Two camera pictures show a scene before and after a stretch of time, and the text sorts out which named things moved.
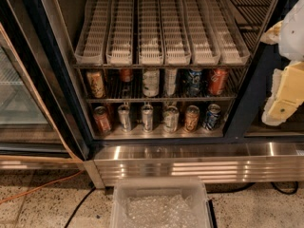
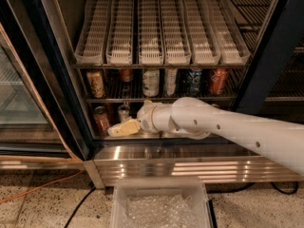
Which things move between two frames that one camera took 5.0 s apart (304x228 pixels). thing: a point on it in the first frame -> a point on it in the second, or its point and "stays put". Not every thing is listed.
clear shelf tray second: [120, 48] stays put
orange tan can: [95, 84] stays put
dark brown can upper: [126, 75] stays put
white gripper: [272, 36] -> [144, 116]
